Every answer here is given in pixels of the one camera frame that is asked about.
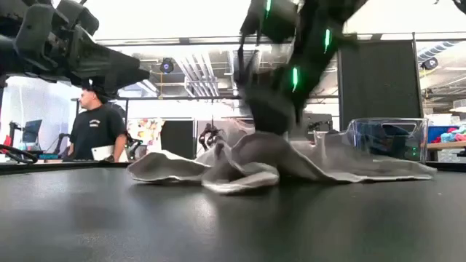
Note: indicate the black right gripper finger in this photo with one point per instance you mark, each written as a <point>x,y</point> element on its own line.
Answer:
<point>284,116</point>
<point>264,113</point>

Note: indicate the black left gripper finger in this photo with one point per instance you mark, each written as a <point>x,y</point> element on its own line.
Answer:
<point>98,56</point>
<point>116,79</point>

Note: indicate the white waffle towel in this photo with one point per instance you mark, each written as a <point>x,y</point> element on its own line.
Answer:
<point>327,163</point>

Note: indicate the navy blue towel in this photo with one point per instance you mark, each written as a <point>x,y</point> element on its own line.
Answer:
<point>375,140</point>

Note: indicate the background black robot arm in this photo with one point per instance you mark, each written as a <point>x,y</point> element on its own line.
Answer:
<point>133,145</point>
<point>209,136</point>

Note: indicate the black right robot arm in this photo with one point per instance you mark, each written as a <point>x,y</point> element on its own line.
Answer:
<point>327,22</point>

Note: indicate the clear plastic basket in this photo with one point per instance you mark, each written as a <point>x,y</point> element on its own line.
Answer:
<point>422,145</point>

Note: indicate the black monitor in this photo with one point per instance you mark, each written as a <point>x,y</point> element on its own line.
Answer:
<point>320,122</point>

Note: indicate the person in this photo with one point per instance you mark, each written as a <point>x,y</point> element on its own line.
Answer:
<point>96,127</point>

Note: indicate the colourful floral cloth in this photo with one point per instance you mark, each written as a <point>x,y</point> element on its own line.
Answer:
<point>145,132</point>

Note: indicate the white tablet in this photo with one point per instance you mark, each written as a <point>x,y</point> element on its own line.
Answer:
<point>109,153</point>

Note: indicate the black partition panel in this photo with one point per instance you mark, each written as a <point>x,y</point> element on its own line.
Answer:
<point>378,80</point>

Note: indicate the small black panel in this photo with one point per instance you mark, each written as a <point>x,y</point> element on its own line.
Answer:
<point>178,140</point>

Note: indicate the dark background monitor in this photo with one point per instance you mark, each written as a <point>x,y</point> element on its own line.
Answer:
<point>32,131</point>

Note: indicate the blue storage bin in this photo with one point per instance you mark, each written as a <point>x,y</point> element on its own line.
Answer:
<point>437,132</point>

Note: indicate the pile of colourful cloths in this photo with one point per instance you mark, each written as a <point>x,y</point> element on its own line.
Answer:
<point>457,136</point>

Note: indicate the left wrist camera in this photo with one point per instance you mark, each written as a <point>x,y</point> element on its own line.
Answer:
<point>78,18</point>

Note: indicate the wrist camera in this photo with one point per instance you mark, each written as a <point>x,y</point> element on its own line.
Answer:
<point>78,18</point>
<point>273,22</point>

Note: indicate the black ceiling dome camera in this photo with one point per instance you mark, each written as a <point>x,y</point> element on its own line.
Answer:
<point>429,63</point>
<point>166,65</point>

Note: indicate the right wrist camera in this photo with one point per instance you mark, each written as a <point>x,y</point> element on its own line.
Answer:
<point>273,22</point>

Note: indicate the black overhead frame bar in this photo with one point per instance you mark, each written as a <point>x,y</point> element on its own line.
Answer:
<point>204,39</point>

